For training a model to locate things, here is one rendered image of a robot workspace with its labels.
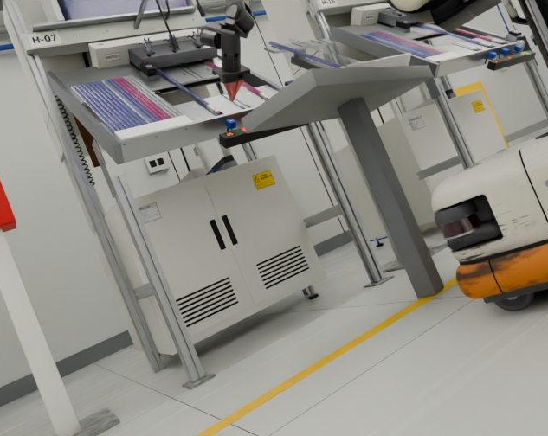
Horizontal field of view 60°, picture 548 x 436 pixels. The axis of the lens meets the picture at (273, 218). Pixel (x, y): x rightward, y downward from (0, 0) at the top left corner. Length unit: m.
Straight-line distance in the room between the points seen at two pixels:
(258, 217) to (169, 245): 0.38
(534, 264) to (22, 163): 3.10
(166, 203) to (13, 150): 1.89
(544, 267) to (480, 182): 0.18
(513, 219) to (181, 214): 1.20
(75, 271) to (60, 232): 0.27
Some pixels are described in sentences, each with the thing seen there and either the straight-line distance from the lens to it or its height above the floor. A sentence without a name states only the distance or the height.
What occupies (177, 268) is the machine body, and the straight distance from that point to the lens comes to 1.75.
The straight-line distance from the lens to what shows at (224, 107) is 1.71.
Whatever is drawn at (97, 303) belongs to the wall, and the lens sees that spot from 3.36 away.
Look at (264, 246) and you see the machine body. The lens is 1.89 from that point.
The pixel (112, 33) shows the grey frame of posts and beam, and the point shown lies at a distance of 2.22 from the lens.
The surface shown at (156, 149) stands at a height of 0.69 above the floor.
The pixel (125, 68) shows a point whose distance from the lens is 2.11.
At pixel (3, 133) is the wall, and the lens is 3.57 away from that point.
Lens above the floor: 0.31
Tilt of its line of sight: 2 degrees up
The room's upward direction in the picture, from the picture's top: 23 degrees counter-clockwise
